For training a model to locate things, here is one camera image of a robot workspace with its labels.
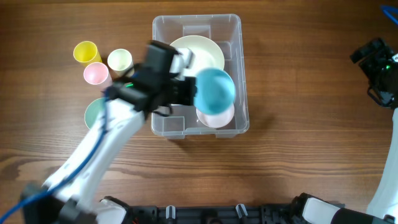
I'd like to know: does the mint green bowl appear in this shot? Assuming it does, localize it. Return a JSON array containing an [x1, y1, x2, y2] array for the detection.
[[84, 98, 104, 129]]

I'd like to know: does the yellow plastic cup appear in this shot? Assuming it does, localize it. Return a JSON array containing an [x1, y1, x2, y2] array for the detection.
[[73, 40, 102, 67]]

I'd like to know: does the light blue bowl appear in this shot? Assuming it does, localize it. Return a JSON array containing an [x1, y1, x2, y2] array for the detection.
[[194, 68, 236, 115]]

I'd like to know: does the pink bowl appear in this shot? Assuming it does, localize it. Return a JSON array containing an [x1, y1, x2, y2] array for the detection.
[[196, 104, 235, 128]]

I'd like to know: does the cream plastic cup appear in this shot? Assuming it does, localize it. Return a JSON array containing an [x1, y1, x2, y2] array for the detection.
[[107, 49, 134, 77]]

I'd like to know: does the pink plastic cup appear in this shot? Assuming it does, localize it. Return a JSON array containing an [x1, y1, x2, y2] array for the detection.
[[83, 62, 113, 90]]

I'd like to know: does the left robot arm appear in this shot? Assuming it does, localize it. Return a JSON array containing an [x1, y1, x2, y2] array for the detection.
[[10, 40, 197, 223]]

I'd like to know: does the clear plastic storage container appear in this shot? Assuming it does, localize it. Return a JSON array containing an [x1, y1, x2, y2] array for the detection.
[[151, 14, 249, 139]]

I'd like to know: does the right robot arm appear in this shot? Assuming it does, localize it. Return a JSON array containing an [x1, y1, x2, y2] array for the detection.
[[290, 37, 397, 224]]

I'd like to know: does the cream white bowl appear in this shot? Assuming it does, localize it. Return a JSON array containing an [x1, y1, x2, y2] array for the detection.
[[171, 35, 224, 77]]

